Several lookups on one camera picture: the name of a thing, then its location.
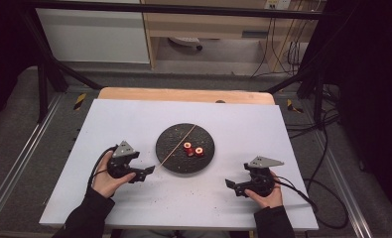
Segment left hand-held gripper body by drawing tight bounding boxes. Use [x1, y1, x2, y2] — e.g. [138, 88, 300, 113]
[107, 140, 136, 179]

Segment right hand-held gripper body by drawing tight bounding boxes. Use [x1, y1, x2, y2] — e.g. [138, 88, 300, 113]
[248, 156, 285, 196]

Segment thin bamboo skewer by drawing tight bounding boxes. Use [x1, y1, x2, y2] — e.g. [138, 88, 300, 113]
[156, 124, 197, 171]

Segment black textured round plate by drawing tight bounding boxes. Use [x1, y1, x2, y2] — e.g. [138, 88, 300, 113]
[155, 123, 216, 176]

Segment person's right hand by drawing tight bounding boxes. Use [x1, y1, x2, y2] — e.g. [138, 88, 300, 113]
[243, 170, 284, 209]

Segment person's left hand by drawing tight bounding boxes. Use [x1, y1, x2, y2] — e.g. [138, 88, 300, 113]
[91, 153, 137, 199]

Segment wooden table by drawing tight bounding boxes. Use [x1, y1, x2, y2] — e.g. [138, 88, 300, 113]
[97, 86, 276, 106]

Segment white power strip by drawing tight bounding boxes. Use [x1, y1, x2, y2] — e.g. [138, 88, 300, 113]
[168, 36, 203, 52]

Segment white cabinet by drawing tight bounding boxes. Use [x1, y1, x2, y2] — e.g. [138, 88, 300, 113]
[36, 8, 151, 64]

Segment light wooden desk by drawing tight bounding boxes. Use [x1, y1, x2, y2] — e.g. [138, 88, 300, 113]
[140, 0, 321, 72]

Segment dark curtain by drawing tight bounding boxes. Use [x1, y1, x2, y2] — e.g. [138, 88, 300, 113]
[0, 0, 31, 128]
[322, 0, 392, 214]

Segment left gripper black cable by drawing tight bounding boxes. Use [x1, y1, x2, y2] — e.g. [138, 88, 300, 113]
[86, 147, 118, 191]

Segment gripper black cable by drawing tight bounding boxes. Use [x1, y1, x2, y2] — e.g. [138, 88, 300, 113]
[274, 177, 349, 230]
[86, 147, 118, 191]

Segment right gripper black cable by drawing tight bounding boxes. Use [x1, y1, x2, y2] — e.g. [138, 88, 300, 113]
[274, 177, 349, 230]

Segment aluminium floor rail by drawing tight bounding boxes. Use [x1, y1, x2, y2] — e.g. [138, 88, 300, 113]
[0, 93, 65, 227]
[316, 130, 374, 238]

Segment black floor cables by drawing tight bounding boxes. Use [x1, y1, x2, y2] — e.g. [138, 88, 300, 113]
[284, 83, 342, 140]

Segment hanging black cables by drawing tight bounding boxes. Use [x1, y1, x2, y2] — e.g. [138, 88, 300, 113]
[251, 13, 305, 79]

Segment black metal frame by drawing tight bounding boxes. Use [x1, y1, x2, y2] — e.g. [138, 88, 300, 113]
[18, 0, 340, 125]

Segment white wall socket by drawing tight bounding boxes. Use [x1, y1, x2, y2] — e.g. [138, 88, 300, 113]
[264, 0, 292, 10]

